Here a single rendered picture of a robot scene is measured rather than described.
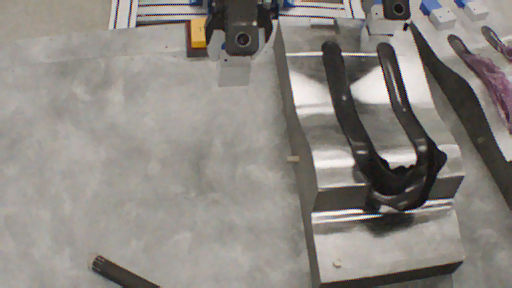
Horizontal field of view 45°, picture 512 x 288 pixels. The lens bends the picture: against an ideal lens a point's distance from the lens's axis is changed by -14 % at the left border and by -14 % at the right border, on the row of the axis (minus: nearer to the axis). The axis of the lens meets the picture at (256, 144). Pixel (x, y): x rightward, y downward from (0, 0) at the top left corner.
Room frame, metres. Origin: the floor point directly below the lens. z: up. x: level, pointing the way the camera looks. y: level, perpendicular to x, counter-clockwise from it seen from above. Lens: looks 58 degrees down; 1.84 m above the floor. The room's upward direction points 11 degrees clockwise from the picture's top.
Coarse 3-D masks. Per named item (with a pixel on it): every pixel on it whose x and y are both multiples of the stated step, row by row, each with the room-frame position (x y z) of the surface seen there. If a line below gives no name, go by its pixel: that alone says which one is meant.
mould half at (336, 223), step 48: (288, 48) 0.80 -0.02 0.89; (288, 96) 0.73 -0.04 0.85; (384, 96) 0.75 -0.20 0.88; (336, 144) 0.60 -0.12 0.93; (384, 144) 0.62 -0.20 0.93; (336, 192) 0.52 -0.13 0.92; (432, 192) 0.57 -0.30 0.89; (336, 240) 0.47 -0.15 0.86; (384, 240) 0.48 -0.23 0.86; (432, 240) 0.50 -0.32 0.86
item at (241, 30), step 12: (228, 0) 0.68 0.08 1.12; (240, 0) 0.68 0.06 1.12; (252, 0) 0.69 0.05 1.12; (228, 12) 0.66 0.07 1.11; (240, 12) 0.67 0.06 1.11; (252, 12) 0.67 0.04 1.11; (228, 24) 0.65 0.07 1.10; (240, 24) 0.65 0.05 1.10; (252, 24) 0.65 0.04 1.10; (228, 36) 0.63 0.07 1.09; (240, 36) 0.63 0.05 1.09; (252, 36) 0.64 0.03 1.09; (228, 48) 0.62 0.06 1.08; (240, 48) 0.62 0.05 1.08; (252, 48) 0.62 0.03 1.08
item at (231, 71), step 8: (224, 48) 0.72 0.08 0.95; (224, 56) 0.70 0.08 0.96; (232, 56) 0.70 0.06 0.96; (240, 56) 0.70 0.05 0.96; (248, 56) 0.71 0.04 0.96; (224, 64) 0.68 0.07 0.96; (232, 64) 0.68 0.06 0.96; (240, 64) 0.69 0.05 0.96; (248, 64) 0.69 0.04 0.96; (216, 72) 0.70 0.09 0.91; (224, 72) 0.68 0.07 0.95; (232, 72) 0.68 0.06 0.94; (240, 72) 0.68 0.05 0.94; (248, 72) 0.69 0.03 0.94; (224, 80) 0.68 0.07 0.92; (232, 80) 0.68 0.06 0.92; (240, 80) 0.68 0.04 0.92; (248, 80) 0.69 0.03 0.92
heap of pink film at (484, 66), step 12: (504, 48) 0.96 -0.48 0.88; (468, 60) 0.89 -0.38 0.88; (480, 60) 0.88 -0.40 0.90; (480, 72) 0.85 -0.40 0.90; (492, 72) 0.85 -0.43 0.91; (492, 84) 0.82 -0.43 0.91; (504, 84) 0.82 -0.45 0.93; (492, 96) 0.80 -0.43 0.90; (504, 96) 0.80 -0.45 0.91; (504, 108) 0.78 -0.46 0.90; (504, 120) 0.76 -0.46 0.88
